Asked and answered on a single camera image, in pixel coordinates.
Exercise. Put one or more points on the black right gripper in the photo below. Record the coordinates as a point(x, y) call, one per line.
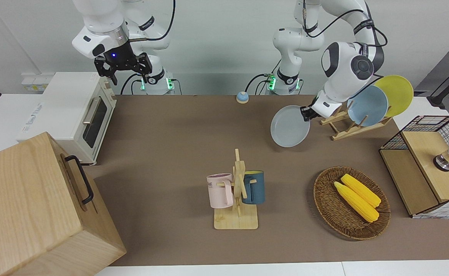
point(119, 57)

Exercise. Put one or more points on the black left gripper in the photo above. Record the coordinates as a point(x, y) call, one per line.
point(315, 111)

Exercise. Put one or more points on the gray plate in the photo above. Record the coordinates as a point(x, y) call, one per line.
point(288, 128)

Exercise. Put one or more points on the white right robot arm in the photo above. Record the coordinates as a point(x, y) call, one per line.
point(101, 23)

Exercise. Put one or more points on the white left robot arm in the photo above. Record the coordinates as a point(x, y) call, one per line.
point(343, 65)

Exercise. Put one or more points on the low wooden plate rack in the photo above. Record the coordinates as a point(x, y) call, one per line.
point(357, 132)

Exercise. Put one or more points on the blue plate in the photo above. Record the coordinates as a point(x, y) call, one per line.
point(370, 105)

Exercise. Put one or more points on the yellow plate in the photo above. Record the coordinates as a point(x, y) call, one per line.
point(397, 94)

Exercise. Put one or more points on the wooden mug tree rack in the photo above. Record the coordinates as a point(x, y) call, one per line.
point(236, 220)

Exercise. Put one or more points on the small blue dome bell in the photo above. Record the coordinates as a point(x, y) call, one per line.
point(242, 97)

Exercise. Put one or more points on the white toaster oven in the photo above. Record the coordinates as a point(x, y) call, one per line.
point(63, 103)

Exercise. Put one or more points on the dark blue mug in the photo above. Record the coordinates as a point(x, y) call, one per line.
point(257, 188)

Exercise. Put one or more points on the yellow corn cob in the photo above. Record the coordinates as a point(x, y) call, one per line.
point(362, 189)
point(355, 201)

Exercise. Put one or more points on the brown wicker basket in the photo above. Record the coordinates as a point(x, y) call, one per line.
point(332, 209)

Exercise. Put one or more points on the brown table mat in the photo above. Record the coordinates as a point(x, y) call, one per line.
point(170, 153)

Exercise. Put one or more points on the pink mug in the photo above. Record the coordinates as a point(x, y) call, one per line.
point(218, 193)

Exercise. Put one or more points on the large wooden box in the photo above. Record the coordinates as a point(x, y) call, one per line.
point(28, 207)

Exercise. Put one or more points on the white wall power strip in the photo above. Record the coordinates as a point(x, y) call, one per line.
point(36, 83)

